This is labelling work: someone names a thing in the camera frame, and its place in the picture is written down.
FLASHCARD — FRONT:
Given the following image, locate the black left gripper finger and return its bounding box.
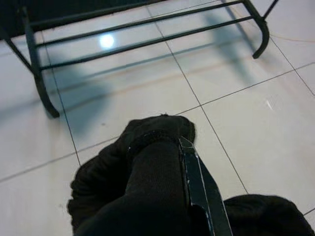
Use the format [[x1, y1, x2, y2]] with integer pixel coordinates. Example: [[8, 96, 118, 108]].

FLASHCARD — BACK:
[[178, 136, 234, 236]]

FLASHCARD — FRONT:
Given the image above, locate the black printed t-shirt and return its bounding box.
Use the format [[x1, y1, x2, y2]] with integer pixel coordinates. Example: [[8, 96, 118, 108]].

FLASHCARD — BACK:
[[67, 114, 315, 236]]

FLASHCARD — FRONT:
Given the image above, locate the black metal clothes rack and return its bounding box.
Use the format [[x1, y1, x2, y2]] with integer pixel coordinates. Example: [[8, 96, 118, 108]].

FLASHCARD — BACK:
[[0, 0, 281, 118]]

